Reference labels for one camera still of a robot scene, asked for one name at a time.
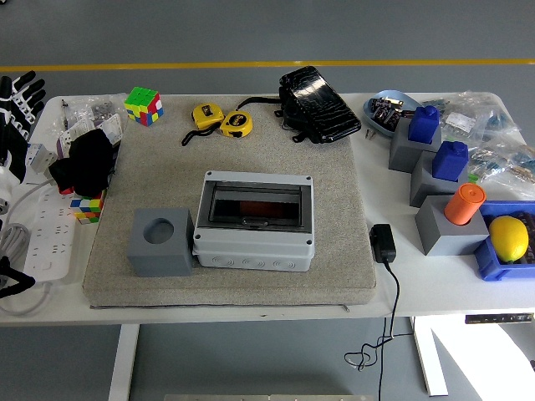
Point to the grey electrical box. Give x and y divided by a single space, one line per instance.
255 250

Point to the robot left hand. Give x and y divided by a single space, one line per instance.
16 121

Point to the black cloth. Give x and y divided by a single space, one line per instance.
88 163

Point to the black power adapter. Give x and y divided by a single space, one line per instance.
382 244

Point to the yellow tape measure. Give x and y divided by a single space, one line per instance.
205 115
236 123

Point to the clear bags of screws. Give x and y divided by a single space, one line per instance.
100 108

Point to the thin metal screwdriver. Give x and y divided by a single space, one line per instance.
64 115

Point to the light blue bowl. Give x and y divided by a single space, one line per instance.
370 119

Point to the green plastic piece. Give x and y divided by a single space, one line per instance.
472 177

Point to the orange cylinder battery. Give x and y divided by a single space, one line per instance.
464 204
261 207

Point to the black table control panel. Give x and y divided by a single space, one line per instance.
499 318

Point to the colourful puzzle cube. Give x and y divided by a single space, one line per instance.
85 209
144 106

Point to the clear bags of components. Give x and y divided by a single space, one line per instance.
493 125

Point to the yellow lemon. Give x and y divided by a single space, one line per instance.
507 238

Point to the dark small components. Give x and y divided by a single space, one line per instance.
386 110

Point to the white table leg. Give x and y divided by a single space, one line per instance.
430 367
123 363

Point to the black glossy pouch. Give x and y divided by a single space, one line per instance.
322 108

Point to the white power strip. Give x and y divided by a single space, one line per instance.
50 250

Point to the transparent hinged box lid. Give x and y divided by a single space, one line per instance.
255 204

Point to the white circuit breaker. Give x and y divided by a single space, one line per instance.
42 158

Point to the blue plastic bin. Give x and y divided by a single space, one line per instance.
489 263

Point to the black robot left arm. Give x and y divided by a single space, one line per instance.
10 275

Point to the grey holder block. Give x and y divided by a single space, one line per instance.
161 250
422 184
401 150
443 238

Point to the white plug packet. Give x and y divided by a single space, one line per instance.
115 130

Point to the blue block battery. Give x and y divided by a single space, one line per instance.
423 123
449 160

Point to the grey-brown mat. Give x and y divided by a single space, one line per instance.
271 288

